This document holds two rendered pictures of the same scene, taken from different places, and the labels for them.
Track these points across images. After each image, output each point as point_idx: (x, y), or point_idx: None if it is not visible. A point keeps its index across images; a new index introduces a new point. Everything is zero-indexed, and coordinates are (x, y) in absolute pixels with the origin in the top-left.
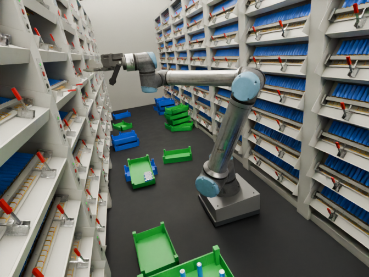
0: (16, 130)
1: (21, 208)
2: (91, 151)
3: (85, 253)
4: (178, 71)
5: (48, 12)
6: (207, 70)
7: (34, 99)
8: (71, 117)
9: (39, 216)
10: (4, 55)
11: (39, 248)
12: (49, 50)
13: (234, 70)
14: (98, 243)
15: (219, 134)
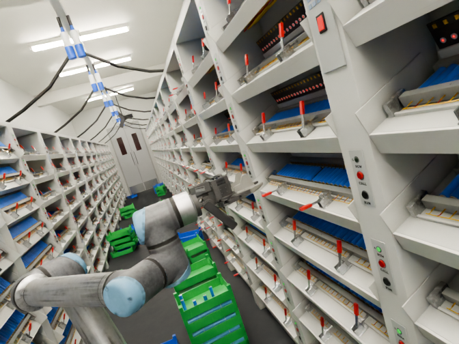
0: (234, 180)
1: (247, 209)
2: (360, 340)
3: (283, 295)
4: (99, 273)
5: (276, 73)
6: (61, 276)
7: None
8: (350, 253)
9: (239, 213)
10: (229, 148)
11: (261, 237)
12: (271, 139)
13: (35, 279)
14: (296, 326)
15: (115, 325)
